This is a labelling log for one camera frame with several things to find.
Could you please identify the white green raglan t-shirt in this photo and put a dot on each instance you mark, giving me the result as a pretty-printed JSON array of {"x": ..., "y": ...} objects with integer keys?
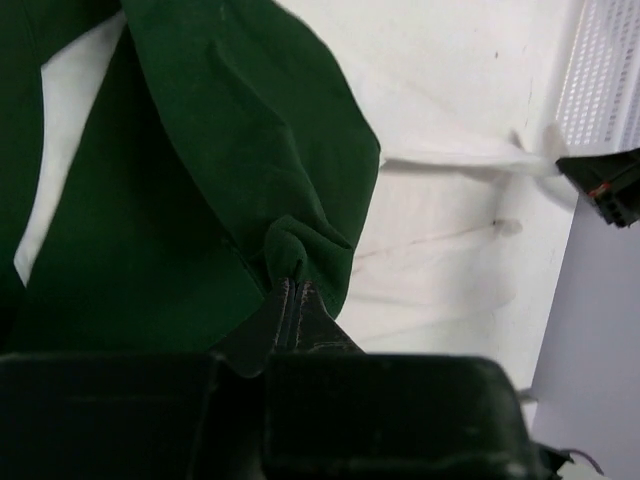
[{"x": 166, "y": 164}]

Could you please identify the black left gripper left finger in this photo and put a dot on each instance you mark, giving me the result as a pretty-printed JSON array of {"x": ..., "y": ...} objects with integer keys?
[{"x": 142, "y": 416}]

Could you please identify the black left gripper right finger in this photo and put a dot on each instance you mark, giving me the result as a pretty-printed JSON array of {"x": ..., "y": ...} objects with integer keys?
[{"x": 334, "y": 412}]

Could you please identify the white plastic mesh basket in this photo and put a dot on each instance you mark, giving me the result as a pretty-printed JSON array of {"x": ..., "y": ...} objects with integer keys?
[{"x": 598, "y": 110}]

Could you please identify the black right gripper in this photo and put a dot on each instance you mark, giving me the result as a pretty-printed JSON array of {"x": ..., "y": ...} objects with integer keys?
[{"x": 610, "y": 183}]

